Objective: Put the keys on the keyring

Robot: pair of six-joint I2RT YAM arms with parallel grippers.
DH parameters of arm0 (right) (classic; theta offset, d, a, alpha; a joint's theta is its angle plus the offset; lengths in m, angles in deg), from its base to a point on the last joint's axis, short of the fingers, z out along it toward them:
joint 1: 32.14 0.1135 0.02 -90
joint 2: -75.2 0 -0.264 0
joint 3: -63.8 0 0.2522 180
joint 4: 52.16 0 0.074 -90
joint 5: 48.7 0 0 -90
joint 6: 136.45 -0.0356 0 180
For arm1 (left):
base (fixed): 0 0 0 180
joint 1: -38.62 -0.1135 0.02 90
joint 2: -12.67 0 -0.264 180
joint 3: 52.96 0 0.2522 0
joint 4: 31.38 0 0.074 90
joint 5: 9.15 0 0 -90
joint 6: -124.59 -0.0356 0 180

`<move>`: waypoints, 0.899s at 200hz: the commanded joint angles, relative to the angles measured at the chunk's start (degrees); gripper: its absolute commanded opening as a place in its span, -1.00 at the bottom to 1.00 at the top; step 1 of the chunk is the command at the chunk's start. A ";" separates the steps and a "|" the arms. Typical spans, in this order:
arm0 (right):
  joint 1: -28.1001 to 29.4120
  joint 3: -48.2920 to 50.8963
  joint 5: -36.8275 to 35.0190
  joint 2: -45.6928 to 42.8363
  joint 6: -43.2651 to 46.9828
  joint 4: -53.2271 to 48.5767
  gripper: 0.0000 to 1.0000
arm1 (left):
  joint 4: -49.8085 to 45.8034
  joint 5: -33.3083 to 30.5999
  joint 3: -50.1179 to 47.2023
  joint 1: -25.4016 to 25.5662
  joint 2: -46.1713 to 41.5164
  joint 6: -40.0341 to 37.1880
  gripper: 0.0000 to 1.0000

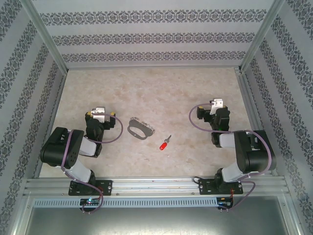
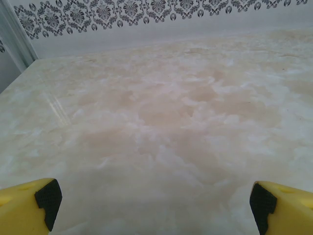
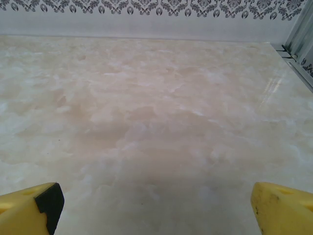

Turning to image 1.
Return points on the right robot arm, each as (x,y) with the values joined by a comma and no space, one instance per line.
(259,156)

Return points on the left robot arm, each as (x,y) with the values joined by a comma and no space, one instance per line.
(56,147)

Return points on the grey metal sheet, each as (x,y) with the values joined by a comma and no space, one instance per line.
(156,221)

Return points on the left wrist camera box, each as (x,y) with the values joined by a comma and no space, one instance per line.
(99,115)

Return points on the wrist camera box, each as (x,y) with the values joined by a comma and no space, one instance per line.
(217,102)
(99,115)

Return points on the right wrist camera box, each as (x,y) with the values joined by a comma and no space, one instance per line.
(217,102)

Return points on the aluminium side rail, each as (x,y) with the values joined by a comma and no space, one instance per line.
(245,88)
(53,115)

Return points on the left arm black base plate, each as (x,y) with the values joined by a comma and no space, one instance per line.
(105,187)

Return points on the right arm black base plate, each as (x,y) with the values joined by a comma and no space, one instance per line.
(205,187)

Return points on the aluminium mounting rail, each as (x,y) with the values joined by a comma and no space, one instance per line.
(151,186)

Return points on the aluminium frame post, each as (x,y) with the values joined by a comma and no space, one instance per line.
(262,34)
(44,34)

